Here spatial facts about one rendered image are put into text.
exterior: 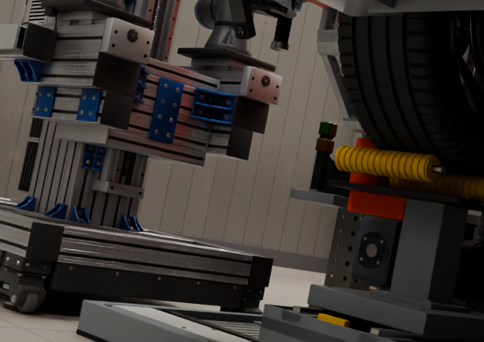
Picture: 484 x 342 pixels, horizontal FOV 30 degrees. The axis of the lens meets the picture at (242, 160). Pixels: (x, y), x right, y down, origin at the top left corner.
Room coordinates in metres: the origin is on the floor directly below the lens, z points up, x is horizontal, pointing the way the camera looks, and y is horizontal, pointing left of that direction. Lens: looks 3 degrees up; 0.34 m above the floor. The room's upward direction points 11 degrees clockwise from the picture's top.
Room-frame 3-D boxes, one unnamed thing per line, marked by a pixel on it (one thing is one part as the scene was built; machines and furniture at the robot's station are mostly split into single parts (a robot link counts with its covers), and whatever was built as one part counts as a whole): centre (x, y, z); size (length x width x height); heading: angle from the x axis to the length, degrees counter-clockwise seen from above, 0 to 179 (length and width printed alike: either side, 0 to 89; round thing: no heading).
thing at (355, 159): (1.95, -0.31, 0.51); 0.29 x 0.06 x 0.06; 44
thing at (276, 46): (2.16, -0.04, 0.83); 0.04 x 0.04 x 0.16
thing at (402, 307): (1.99, -0.44, 0.32); 0.40 x 0.30 x 0.28; 134
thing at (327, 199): (2.82, -0.38, 0.44); 0.43 x 0.17 x 0.03; 134
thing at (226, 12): (2.81, 0.11, 0.98); 0.13 x 0.12 x 0.14; 28
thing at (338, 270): (2.84, -0.40, 0.21); 0.10 x 0.10 x 0.42; 44
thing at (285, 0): (2.11, -0.03, 0.85); 0.09 x 0.03 x 0.06; 126
